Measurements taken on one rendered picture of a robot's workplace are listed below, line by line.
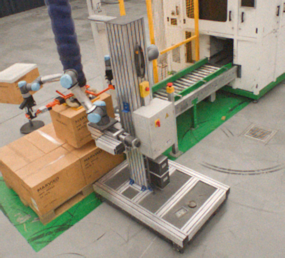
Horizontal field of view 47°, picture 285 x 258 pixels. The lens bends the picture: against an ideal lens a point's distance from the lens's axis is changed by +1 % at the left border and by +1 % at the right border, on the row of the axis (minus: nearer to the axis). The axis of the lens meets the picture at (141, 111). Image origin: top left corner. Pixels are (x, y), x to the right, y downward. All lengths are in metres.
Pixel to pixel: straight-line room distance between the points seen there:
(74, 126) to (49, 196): 0.80
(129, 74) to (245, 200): 1.91
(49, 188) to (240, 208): 2.04
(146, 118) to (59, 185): 1.35
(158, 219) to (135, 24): 1.85
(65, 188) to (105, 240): 0.73
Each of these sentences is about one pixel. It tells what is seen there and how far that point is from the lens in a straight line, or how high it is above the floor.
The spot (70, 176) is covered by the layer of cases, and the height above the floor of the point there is 0.39.
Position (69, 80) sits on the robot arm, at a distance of 2.99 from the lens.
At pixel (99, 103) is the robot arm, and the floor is 1.27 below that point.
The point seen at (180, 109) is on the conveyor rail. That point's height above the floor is 0.47.
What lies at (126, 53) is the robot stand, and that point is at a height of 1.78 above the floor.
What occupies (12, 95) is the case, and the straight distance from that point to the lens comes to 5.18.
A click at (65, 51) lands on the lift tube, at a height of 1.70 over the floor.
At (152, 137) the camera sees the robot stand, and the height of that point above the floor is 1.01.
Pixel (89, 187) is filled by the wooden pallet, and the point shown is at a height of 0.09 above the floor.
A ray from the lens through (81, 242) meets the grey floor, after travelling 3.64.
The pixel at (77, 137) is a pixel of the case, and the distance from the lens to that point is 3.63.
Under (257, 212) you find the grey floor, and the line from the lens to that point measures 3.77.
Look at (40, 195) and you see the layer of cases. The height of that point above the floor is 0.39.
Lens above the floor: 2.72
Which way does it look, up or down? 30 degrees down
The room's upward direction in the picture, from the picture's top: 8 degrees counter-clockwise
